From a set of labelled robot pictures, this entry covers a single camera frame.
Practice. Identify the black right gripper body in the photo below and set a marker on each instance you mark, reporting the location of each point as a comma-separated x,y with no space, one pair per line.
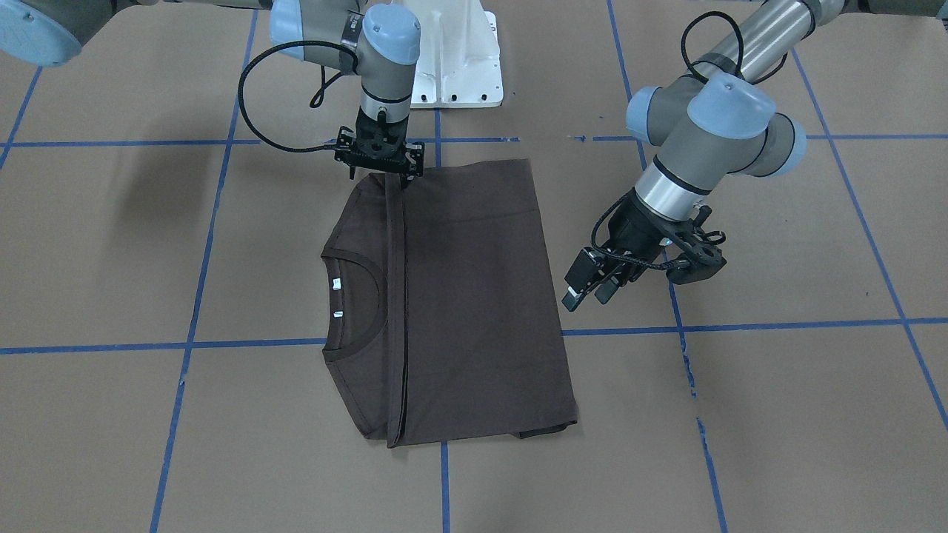
408,170

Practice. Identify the dark brown t-shirt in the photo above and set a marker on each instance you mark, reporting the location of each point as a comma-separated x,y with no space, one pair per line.
444,323

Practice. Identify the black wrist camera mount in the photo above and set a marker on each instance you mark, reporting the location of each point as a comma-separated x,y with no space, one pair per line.
344,144
701,256

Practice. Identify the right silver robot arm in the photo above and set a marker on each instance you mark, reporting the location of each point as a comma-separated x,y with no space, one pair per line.
380,44

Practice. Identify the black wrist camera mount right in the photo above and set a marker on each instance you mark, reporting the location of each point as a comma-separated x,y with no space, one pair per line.
344,144

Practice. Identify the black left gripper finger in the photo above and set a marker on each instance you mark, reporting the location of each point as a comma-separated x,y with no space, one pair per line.
583,276
610,285

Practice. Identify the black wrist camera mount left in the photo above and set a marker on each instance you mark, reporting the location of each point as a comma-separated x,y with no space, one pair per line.
701,256

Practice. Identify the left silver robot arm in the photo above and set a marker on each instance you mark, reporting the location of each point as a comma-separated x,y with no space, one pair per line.
712,121

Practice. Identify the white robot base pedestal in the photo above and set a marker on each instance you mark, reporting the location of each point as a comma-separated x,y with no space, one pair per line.
460,61

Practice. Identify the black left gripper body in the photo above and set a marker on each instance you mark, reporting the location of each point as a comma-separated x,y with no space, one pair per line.
636,226

